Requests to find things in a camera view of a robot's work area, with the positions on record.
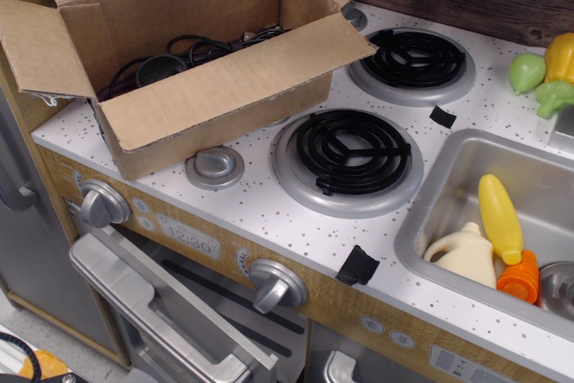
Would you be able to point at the rear silver stovetop knob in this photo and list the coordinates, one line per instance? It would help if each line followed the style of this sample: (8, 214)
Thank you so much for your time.
(355, 16)

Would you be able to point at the silver stovetop knob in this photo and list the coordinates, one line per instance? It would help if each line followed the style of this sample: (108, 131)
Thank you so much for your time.
(215, 168)
(355, 16)

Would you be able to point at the open cardboard box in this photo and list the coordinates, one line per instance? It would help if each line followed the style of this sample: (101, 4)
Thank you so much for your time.
(169, 78)

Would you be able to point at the rear black coil burner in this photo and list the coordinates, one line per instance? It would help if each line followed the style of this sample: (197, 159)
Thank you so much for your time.
(415, 68)

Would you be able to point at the black coil burner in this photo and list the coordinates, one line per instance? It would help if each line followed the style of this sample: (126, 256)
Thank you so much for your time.
(415, 68)
(348, 163)

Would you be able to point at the front black coil burner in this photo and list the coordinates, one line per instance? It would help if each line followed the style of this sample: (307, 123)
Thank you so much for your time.
(348, 163)

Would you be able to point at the rear black tape piece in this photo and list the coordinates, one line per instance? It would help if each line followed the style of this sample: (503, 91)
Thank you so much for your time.
(442, 117)

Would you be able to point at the black tape piece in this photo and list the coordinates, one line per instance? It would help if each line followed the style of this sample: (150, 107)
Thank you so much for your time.
(442, 117)
(358, 268)

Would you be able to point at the stainless steel sink basin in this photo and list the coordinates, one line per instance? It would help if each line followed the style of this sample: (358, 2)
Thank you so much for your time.
(540, 186)

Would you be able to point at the green toy pear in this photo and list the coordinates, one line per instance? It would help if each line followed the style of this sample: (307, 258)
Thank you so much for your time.
(526, 71)

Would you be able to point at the left silver oven knob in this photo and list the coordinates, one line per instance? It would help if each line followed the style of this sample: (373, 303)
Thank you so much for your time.
(103, 205)

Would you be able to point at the silver oven knob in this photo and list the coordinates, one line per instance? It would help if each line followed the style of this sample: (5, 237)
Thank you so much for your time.
(103, 205)
(276, 285)

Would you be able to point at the yellow toy bell pepper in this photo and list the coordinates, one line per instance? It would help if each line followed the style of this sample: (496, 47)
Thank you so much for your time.
(559, 59)

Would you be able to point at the green toy broccoli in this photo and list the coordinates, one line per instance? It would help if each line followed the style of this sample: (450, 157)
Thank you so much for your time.
(553, 97)

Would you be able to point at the front black tape piece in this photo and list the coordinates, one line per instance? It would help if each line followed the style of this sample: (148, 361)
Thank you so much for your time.
(358, 268)

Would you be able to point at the right silver oven knob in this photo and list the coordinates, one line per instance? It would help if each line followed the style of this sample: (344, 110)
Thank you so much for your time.
(276, 285)

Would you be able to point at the yellow toy squeeze bottle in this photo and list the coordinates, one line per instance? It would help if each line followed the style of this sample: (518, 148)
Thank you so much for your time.
(499, 219)

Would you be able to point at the cream toy detergent jug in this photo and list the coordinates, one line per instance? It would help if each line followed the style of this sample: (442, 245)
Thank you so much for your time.
(465, 252)

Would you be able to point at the silver oven door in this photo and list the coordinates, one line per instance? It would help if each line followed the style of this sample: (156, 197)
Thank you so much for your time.
(182, 321)

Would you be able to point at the grey toy refrigerator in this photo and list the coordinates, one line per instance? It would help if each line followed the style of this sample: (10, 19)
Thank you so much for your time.
(36, 271)

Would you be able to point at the orange toy carrot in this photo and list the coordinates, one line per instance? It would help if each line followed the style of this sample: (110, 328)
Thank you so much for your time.
(522, 280)

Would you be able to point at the orange object on floor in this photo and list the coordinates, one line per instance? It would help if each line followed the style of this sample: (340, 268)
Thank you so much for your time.
(50, 366)

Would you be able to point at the silver lower drawer handle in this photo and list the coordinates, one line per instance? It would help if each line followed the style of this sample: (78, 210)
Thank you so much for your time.
(339, 368)

